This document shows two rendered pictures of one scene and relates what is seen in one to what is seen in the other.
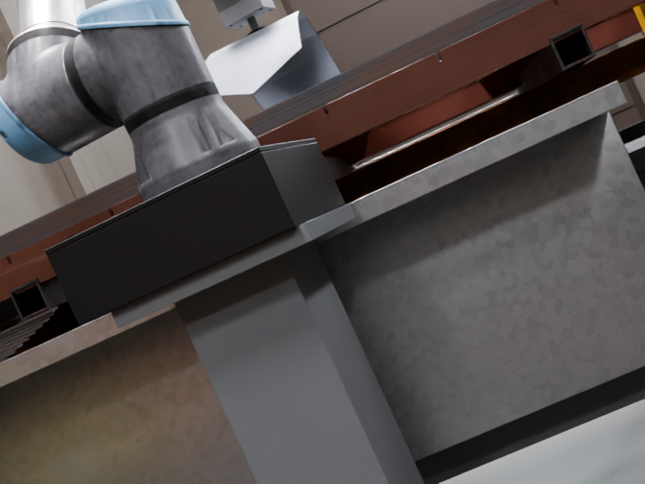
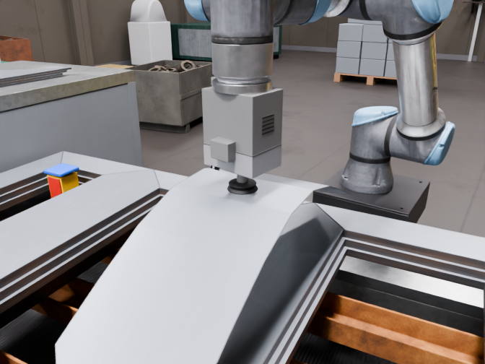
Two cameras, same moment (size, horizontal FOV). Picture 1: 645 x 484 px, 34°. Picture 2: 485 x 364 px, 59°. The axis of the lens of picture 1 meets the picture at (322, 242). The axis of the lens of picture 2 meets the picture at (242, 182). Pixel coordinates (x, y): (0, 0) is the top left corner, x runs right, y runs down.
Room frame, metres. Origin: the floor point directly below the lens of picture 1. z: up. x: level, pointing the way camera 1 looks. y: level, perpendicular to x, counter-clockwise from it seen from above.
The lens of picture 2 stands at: (2.45, 0.13, 1.27)
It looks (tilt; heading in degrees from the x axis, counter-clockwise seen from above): 23 degrees down; 199
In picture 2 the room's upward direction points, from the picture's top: straight up
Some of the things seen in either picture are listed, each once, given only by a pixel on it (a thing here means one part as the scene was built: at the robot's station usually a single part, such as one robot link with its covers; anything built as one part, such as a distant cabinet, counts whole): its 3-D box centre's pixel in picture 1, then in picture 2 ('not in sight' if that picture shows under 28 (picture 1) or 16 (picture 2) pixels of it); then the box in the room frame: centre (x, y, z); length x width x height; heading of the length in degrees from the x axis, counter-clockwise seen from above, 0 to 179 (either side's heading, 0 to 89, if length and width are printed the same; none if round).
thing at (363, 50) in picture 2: not in sight; (380, 45); (-5.54, -0.12, 0.61); 1.28 x 0.82 x 1.22; 77
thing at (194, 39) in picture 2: not in sight; (225, 42); (-7.56, -3.75, 0.42); 2.13 x 1.95 x 0.84; 166
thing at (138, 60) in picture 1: (140, 54); (375, 130); (1.23, 0.10, 0.94); 0.13 x 0.12 x 0.14; 68
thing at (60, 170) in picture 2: not in sight; (61, 172); (1.66, -0.63, 0.88); 0.06 x 0.06 x 0.02; 82
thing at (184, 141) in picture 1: (187, 143); (368, 168); (1.23, 0.09, 0.82); 0.15 x 0.15 x 0.10
